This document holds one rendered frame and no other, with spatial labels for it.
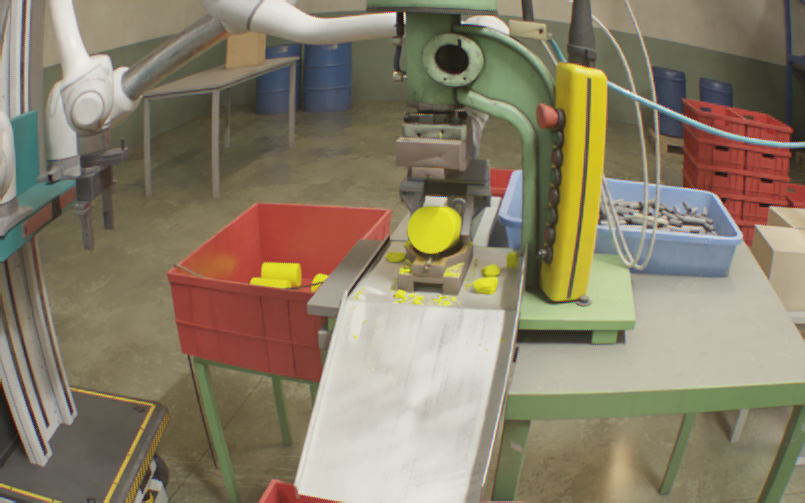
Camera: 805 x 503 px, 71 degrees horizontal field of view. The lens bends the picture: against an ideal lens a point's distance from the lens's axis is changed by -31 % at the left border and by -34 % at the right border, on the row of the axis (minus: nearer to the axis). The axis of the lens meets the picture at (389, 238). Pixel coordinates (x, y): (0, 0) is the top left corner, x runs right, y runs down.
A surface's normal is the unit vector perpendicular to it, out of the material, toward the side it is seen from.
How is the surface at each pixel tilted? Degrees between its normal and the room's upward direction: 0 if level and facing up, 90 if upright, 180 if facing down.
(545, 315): 0
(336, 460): 30
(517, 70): 90
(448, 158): 90
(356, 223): 90
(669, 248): 100
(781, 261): 90
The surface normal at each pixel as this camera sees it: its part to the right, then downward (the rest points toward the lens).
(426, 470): -0.12, -0.67
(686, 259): -0.23, 0.47
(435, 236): -0.22, 0.04
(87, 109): 0.42, 0.41
